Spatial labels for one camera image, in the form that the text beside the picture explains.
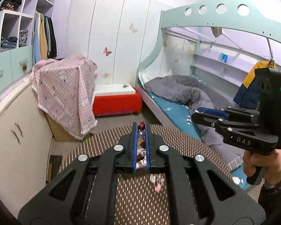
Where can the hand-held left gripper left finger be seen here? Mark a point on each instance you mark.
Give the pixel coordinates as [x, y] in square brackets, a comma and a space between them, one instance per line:
[135, 147]

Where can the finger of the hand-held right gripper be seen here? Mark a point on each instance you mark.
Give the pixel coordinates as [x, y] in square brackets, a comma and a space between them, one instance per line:
[206, 120]
[213, 110]

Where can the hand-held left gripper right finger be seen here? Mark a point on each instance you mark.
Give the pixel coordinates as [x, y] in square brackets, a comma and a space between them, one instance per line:
[147, 147]

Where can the person's right forearm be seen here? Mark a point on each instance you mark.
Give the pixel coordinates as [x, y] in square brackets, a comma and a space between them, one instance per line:
[276, 199]

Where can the person's right hand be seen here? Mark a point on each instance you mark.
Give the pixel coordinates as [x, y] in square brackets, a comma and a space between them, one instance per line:
[276, 166]

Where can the teal bedsheet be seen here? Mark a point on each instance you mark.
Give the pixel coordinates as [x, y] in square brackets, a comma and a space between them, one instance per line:
[173, 110]

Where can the yellow and navy jacket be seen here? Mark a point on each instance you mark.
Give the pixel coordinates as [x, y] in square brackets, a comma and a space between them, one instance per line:
[248, 84]

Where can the grey duvet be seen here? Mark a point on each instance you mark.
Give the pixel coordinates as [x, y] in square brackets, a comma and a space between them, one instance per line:
[178, 86]

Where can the red bench with white top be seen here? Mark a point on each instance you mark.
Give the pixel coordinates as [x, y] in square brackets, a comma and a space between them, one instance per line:
[117, 103]

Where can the small blue box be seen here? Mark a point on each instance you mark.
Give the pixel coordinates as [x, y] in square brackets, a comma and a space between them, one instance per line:
[224, 58]

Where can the white pillow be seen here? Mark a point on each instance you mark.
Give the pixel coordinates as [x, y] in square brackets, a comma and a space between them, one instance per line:
[154, 76]

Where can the pale pink butterfly sticker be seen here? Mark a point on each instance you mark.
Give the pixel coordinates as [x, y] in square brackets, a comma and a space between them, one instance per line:
[105, 75]

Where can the cardboard box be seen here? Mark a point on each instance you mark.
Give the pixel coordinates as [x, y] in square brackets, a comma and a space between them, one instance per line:
[58, 131]

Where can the beige hanging pouch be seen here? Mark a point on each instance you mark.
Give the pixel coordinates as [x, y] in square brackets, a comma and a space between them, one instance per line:
[216, 32]

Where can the pink bear print cloth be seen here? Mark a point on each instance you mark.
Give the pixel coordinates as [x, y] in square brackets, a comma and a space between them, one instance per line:
[65, 86]

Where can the red butterfly sticker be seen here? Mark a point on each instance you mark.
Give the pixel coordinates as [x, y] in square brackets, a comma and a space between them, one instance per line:
[107, 51]

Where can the beige low cabinet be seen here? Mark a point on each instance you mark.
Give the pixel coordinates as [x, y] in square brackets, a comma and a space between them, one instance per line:
[25, 121]

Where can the beige butterfly sticker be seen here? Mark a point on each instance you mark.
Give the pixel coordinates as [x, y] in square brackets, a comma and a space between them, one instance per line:
[133, 28]

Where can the white wardrobe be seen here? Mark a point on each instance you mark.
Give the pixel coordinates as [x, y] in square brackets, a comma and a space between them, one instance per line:
[107, 16]

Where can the black hanging garment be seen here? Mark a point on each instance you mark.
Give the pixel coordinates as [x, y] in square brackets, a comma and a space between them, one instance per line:
[52, 39]

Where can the yellow hanging garment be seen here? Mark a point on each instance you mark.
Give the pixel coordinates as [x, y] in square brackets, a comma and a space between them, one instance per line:
[43, 39]

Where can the light blue hanging garment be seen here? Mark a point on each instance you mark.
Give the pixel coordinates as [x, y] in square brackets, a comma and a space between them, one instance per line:
[37, 39]

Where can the teal drawer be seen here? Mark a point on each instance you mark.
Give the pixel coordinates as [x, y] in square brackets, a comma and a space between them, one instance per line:
[1, 65]
[17, 56]

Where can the grey green hanging garment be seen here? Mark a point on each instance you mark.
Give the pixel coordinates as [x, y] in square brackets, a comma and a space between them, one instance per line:
[47, 23]

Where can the folded grey clothes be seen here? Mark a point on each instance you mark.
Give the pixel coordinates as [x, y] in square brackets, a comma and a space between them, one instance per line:
[23, 37]

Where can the folded blue jeans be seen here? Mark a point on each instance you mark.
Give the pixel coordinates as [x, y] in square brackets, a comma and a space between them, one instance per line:
[9, 43]

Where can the pile of dark clothes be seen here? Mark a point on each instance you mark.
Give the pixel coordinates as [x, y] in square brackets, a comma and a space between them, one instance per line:
[10, 2]

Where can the teal bunk bed frame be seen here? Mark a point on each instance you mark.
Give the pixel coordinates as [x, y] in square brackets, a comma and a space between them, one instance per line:
[178, 18]

